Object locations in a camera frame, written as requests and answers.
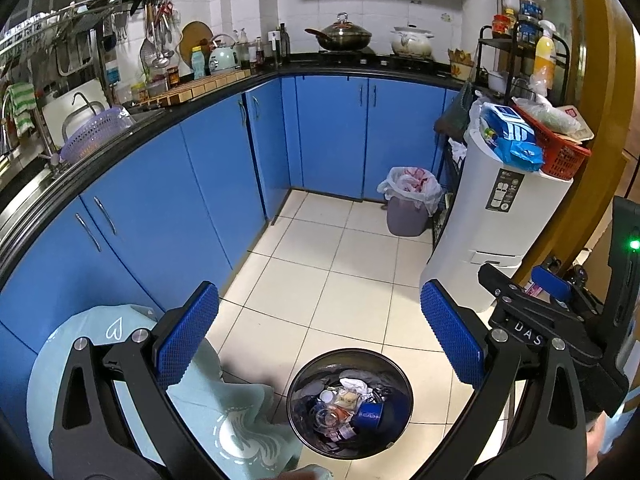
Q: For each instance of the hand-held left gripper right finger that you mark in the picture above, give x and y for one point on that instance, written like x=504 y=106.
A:
x=452 y=335

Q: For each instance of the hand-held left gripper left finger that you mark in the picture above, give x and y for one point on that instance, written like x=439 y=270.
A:
x=187 y=335

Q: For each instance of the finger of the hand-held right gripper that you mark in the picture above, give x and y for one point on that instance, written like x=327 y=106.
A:
x=520 y=310
x=550 y=282

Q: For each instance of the black round trash can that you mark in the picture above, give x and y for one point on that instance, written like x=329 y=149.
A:
x=397 y=390

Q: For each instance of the blue paper cup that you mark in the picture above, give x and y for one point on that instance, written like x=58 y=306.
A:
x=372 y=415

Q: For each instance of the white bottle cap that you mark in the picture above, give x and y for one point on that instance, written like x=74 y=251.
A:
x=327 y=395

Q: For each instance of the person's right hand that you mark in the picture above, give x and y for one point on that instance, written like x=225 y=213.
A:
x=596 y=440

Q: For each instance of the white tall appliance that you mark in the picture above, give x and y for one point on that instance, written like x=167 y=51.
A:
x=490 y=240

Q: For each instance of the teal printed tablecloth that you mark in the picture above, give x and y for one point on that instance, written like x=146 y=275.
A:
x=235 y=410

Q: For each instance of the grey waste bin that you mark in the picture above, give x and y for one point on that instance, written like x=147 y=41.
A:
x=405 y=220

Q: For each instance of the red plastic basket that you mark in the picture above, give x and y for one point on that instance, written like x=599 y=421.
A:
x=560 y=155

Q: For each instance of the blue base cabinets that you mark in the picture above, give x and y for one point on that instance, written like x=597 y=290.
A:
x=175 y=185

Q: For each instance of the blue plastic packet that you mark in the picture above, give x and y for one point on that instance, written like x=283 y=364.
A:
x=515 y=135

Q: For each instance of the white plastic bin bag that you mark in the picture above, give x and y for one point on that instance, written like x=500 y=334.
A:
x=400 y=180

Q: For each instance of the dark bag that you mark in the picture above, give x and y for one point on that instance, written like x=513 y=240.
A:
x=452 y=115

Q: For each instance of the purple plastic colander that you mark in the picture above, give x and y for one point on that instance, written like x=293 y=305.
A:
x=95 y=132

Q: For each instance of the yellow spray bottle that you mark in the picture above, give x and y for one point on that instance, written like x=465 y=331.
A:
x=545 y=55

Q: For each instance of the black metal rack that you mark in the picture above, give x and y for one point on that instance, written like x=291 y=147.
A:
x=500 y=40

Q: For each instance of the wooden cutting board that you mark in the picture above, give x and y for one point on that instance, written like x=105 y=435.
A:
x=200 y=87

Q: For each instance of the white plastic board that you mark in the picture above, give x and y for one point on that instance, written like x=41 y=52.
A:
x=55 y=115

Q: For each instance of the blue tin cans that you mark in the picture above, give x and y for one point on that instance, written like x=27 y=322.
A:
x=529 y=20

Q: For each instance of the white cylinder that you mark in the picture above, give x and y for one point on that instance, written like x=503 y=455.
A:
x=480 y=20

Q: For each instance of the blue bottle with yellow cap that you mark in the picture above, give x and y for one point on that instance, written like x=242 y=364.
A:
x=199 y=62

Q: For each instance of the white ceramic pot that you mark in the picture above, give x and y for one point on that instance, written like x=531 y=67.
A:
x=410 y=42

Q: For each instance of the mint green kettle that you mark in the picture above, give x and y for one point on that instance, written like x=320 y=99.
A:
x=224 y=59

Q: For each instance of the green striped cloth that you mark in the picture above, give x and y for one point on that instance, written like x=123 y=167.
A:
x=20 y=105

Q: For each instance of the row of hanging utensils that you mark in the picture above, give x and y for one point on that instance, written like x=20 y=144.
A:
x=160 y=35

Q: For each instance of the round wooden board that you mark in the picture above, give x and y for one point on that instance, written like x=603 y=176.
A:
x=195 y=32

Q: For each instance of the dark glass bottle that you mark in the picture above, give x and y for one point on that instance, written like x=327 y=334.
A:
x=284 y=45

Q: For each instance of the black wok with lid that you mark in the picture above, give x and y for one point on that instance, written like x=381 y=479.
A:
x=342 y=35

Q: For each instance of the metal dish rack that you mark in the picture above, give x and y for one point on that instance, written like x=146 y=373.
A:
x=50 y=20

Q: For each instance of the wooden door frame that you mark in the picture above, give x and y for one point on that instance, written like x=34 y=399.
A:
x=600 y=85

